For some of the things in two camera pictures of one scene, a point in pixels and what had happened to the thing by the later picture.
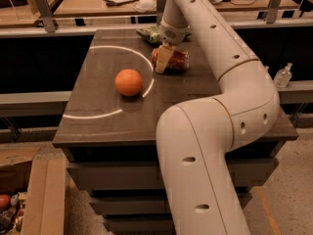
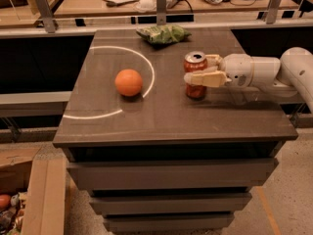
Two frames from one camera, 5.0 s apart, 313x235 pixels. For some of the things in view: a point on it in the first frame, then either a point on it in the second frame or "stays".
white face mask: [146, 4] stays
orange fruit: [128, 82] stays
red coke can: [179, 60] to [195, 61]
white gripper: [173, 34] to [237, 70]
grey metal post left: [44, 10] stays
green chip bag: [153, 33] stays
